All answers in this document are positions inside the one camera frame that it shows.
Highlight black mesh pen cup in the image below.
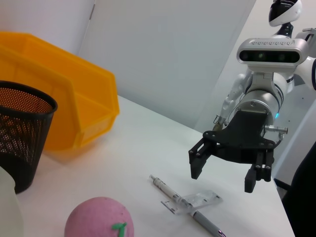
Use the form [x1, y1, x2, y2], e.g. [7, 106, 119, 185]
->
[0, 80, 59, 195]

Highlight yellow plastic storage bin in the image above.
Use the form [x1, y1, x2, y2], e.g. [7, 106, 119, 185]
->
[0, 31, 121, 151]

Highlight silver ballpoint pen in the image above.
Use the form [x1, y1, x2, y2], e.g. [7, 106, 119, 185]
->
[149, 174, 227, 237]

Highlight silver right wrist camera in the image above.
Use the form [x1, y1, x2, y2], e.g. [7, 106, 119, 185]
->
[237, 38, 308, 75]

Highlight right wrist connector cable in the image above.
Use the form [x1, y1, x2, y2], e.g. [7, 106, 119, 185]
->
[263, 124, 289, 147]

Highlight green glass fruit plate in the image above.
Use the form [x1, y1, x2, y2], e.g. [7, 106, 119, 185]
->
[0, 165, 23, 237]

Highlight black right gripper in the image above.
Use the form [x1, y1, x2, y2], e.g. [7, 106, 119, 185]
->
[189, 110, 277, 194]

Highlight white humanoid robot figure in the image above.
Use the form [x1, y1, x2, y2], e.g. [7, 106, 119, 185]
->
[214, 0, 313, 131]

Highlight pink peach toy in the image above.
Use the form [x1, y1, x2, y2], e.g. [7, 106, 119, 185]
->
[64, 197, 135, 237]

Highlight clear plastic ruler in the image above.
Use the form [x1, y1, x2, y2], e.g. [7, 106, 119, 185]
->
[160, 190, 224, 216]

